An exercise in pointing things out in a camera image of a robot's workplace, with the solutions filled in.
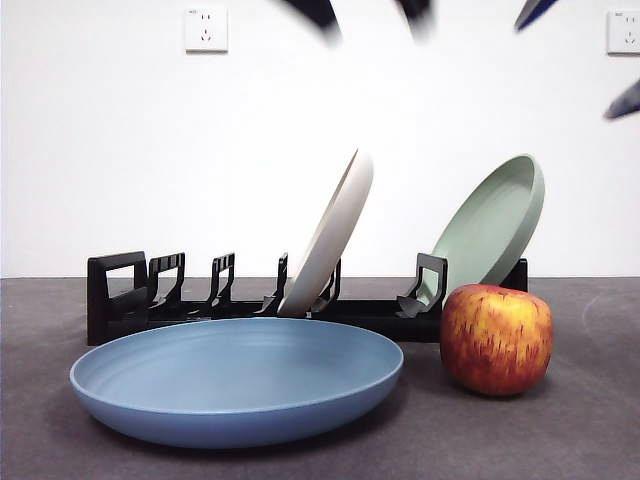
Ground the red yellow apple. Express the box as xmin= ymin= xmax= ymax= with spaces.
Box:
xmin=439 ymin=283 xmax=554 ymax=398

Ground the blue plate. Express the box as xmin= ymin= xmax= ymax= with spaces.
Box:
xmin=68 ymin=316 xmax=405 ymax=450

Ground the green plate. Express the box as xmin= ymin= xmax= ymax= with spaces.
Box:
xmin=428 ymin=153 xmax=546 ymax=306

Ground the beige plate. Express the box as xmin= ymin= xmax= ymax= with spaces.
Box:
xmin=276 ymin=147 xmax=375 ymax=318

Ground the black plate rack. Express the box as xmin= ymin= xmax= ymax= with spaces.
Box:
xmin=85 ymin=251 xmax=530 ymax=347

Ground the white wall socket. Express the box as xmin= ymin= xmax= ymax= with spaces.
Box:
xmin=184 ymin=7 xmax=230 ymax=54
xmin=606 ymin=9 xmax=640 ymax=56

